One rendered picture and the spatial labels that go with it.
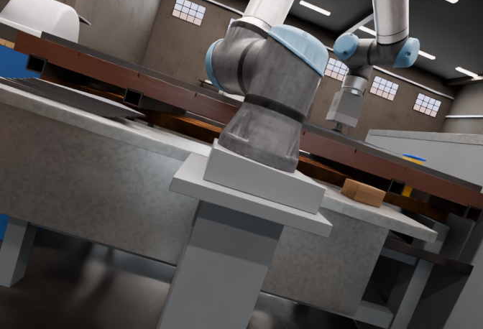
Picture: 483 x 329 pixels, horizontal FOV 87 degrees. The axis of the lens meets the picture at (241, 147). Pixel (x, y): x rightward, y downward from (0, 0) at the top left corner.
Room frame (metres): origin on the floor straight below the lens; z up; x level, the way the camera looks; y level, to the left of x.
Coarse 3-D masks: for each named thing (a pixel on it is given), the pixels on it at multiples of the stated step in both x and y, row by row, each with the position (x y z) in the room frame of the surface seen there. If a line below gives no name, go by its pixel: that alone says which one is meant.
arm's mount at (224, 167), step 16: (208, 160) 0.39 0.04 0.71; (224, 160) 0.38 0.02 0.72; (240, 160) 0.38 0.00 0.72; (208, 176) 0.37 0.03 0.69; (224, 176) 0.38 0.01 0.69; (240, 176) 0.38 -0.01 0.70; (256, 176) 0.38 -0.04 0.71; (272, 176) 0.39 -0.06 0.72; (288, 176) 0.39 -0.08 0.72; (304, 176) 0.46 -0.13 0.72; (256, 192) 0.38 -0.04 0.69; (272, 192) 0.39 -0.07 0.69; (288, 192) 0.39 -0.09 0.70; (304, 192) 0.39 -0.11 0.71; (320, 192) 0.40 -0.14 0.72; (304, 208) 0.39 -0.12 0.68
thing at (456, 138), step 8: (392, 136) 1.56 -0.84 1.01; (400, 136) 1.49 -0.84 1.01; (408, 136) 1.43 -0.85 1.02; (416, 136) 1.37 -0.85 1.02; (424, 136) 1.32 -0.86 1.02; (432, 136) 1.27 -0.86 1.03; (440, 136) 1.22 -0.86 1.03; (448, 136) 1.18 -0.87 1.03; (456, 136) 1.14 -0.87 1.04; (464, 136) 1.10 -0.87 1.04; (472, 136) 1.07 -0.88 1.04; (480, 136) 1.03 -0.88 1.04; (480, 144) 1.02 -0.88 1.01
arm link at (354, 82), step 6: (348, 78) 0.89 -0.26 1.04; (354, 78) 0.87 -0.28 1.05; (360, 78) 0.87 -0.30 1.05; (342, 84) 0.91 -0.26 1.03; (348, 84) 0.88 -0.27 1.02; (354, 84) 0.87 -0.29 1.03; (360, 84) 0.87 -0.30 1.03; (366, 84) 0.89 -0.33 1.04; (354, 90) 0.88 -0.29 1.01; (360, 90) 0.87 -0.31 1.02
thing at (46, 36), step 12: (48, 36) 0.80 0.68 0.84; (72, 48) 0.80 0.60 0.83; (84, 48) 0.80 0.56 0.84; (108, 60) 0.81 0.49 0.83; (120, 60) 0.81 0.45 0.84; (144, 72) 0.82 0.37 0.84; (156, 72) 0.82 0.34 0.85; (180, 84) 0.83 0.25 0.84; (192, 84) 0.83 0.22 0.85; (216, 96) 0.84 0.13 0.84; (312, 132) 0.87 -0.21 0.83; (324, 132) 0.87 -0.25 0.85; (348, 144) 0.88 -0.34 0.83; (360, 144) 0.88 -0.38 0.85; (384, 156) 0.89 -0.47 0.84; (420, 168) 0.90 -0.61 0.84; (456, 180) 0.91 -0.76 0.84
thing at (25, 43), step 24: (24, 48) 0.75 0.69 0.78; (48, 48) 0.76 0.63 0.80; (96, 72) 0.77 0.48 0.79; (120, 72) 0.77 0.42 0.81; (168, 96) 0.79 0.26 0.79; (192, 96) 0.79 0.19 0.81; (216, 120) 0.80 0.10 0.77; (312, 144) 0.82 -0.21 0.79; (336, 144) 0.83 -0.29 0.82; (360, 168) 0.84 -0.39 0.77; (384, 168) 0.84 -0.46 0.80; (408, 168) 0.85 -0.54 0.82; (432, 192) 0.86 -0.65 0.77; (456, 192) 0.86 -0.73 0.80
